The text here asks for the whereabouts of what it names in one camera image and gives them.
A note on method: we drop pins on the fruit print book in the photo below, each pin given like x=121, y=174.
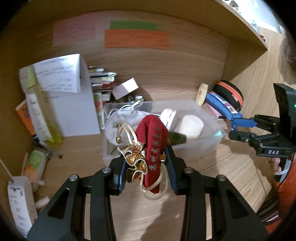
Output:
x=98, y=109

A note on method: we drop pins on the person's right hand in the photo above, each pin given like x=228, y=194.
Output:
x=275, y=165

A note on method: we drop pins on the stack of books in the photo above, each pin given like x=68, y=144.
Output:
x=101, y=78

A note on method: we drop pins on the wooden shelf board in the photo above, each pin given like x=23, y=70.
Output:
x=245, y=23

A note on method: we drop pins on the white plastic bag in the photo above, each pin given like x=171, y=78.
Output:
x=124, y=118

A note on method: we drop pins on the green orange snack packet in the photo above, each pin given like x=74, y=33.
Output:
x=34, y=166

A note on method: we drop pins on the orange paper note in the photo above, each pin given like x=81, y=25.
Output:
x=136, y=39

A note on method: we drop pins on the yellow green plastic bottle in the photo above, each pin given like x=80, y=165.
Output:
x=48, y=120

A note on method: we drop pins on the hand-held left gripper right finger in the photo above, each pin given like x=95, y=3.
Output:
x=172, y=172

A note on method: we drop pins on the pink flat case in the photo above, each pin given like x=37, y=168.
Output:
x=214, y=111

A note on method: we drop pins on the white crumpled tissue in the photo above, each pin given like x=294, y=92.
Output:
x=41, y=201

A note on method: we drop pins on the orange black round case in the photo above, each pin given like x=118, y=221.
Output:
x=231, y=92

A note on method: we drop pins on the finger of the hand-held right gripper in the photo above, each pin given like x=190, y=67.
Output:
x=242, y=123
x=240, y=136

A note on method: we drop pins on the orange book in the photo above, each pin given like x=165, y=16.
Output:
x=24, y=115

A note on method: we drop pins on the small white cardboard box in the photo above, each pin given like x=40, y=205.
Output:
x=124, y=89

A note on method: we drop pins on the clear plastic storage bin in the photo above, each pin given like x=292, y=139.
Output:
x=203, y=141

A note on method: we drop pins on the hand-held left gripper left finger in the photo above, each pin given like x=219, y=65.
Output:
x=120, y=183

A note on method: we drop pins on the dark green bottle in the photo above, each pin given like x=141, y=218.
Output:
x=178, y=138

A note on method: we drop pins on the green paper note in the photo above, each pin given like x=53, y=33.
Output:
x=134, y=25

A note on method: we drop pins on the pink paper note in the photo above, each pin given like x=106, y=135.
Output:
x=74, y=29

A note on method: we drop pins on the cream pillar candle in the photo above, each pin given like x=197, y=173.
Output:
x=190, y=127

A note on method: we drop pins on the white notepad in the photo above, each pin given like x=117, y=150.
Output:
x=74, y=111

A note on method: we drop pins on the blue pencil case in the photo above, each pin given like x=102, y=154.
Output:
x=219, y=104

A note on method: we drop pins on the yellow lotion tube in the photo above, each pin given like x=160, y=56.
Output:
x=201, y=93

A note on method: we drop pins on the wooden desktop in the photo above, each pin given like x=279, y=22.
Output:
x=81, y=148

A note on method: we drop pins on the pile of small trinkets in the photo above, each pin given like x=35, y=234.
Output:
x=129, y=98

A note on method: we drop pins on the white round tin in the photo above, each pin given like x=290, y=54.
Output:
x=167, y=118

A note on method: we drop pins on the black pens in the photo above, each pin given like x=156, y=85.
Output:
x=50, y=154

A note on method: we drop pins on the person's orange clothing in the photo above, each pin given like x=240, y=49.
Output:
x=286, y=197

